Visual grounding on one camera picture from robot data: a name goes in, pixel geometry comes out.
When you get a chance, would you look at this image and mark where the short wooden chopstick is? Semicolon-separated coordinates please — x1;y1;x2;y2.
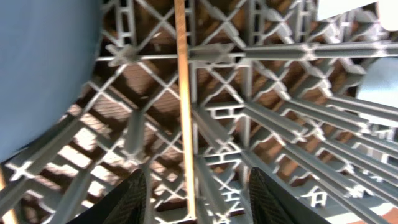
174;0;197;219

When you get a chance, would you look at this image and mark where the light green bowl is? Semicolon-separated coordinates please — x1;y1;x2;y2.
315;0;398;32

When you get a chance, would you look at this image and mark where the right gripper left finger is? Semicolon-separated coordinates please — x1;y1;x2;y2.
68;169;147;224

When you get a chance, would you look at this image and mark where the long wooden chopstick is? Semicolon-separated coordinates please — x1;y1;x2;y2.
1;169;19;224

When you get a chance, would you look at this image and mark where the grey plastic dishwasher rack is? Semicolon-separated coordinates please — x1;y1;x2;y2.
1;0;397;223

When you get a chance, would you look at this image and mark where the light blue saucer plate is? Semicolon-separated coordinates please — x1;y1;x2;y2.
356;57;398;128

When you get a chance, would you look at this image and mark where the dark blue plate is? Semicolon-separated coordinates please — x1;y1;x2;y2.
1;0;102;160

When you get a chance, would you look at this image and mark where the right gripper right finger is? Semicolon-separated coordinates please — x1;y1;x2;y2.
249;167;329;224

